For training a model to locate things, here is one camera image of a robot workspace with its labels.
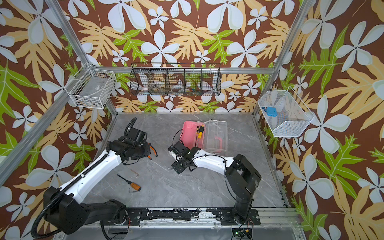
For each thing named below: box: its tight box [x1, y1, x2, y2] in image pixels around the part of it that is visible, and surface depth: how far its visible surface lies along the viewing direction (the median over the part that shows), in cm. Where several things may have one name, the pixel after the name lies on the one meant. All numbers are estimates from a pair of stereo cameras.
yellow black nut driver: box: [198, 124, 205, 139], surface depth 100 cm
